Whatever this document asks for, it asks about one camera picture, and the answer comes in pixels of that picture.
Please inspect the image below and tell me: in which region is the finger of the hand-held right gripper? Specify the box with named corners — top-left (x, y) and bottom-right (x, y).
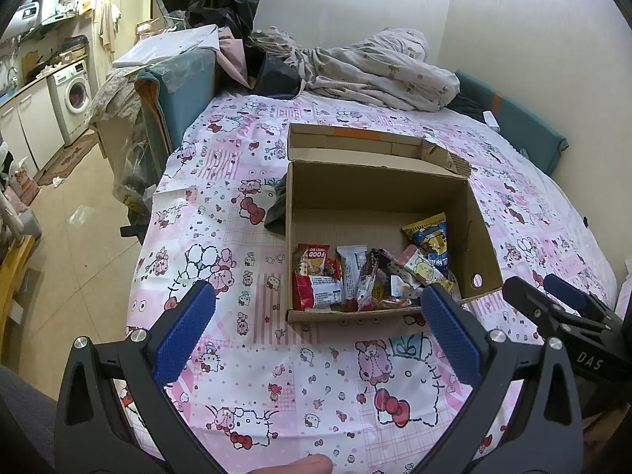
top-left (502, 276), bottom-right (568, 344)
top-left (545, 274), bottom-right (620, 329)

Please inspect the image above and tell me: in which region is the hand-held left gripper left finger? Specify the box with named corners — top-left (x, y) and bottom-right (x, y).
top-left (54, 279), bottom-right (228, 474)

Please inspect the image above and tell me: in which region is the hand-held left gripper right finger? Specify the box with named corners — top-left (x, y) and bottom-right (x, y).
top-left (410, 284), bottom-right (596, 474)

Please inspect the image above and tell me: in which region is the clear packet of brown snack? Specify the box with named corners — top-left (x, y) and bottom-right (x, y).
top-left (368, 295), bottom-right (423, 310)

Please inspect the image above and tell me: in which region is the blue and yellow snack packet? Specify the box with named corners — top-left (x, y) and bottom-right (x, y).
top-left (401, 212), bottom-right (454, 280)

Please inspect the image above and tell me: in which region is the red snack packet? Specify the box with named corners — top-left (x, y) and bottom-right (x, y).
top-left (291, 243), bottom-right (345, 313)

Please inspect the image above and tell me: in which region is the cardboard box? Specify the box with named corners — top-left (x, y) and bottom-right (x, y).
top-left (285, 122), bottom-right (503, 324)

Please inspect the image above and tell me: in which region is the person's left hand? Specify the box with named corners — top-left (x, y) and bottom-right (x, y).
top-left (247, 454), bottom-right (333, 474)

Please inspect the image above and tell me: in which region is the pink printed bedsheet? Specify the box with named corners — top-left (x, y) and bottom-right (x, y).
top-left (126, 91), bottom-right (620, 474)

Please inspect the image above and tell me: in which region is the dark green cloth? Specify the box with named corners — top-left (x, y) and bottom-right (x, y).
top-left (264, 180), bottom-right (290, 235)

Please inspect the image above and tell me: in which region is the teal headboard cushion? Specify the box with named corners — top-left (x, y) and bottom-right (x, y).
top-left (454, 70), bottom-right (568, 173)

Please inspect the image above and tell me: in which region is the person's left leg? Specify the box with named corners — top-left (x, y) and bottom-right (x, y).
top-left (0, 365), bottom-right (57, 474)

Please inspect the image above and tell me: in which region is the clear plastic bag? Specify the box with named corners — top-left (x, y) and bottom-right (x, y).
top-left (86, 66), bottom-right (166, 208)

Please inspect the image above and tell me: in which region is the black garment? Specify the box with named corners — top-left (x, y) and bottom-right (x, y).
top-left (449, 91), bottom-right (487, 120)

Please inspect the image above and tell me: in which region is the brown floor mat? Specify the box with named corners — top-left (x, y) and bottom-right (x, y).
top-left (34, 133), bottom-right (100, 187)

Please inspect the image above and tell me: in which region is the teal footboard cushion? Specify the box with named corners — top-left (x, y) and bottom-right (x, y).
top-left (134, 49), bottom-right (218, 159)

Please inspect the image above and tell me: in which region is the white floor cabinet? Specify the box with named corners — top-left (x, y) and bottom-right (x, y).
top-left (0, 79), bottom-right (65, 173)

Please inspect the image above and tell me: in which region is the white washing machine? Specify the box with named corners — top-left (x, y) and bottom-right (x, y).
top-left (49, 59), bottom-right (93, 144)

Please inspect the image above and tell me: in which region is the dark grey cloth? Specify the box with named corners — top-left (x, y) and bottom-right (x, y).
top-left (246, 47), bottom-right (303, 100)

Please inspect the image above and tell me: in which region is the crumpled floral duvet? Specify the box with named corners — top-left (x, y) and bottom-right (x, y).
top-left (249, 27), bottom-right (460, 112)

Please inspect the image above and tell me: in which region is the pink cloth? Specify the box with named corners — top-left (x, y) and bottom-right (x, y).
top-left (217, 27), bottom-right (250, 87)

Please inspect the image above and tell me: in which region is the white flat board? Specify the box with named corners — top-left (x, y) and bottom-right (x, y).
top-left (113, 24), bottom-right (220, 69)

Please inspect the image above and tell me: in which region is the hanging beige towel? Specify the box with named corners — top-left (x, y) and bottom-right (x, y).
top-left (96, 2), bottom-right (122, 53)

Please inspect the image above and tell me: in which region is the white water heater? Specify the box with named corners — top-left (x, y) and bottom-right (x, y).
top-left (12, 2), bottom-right (43, 35)

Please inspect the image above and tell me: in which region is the yellow wooden frame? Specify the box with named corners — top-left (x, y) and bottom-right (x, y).
top-left (0, 234), bottom-right (40, 356)

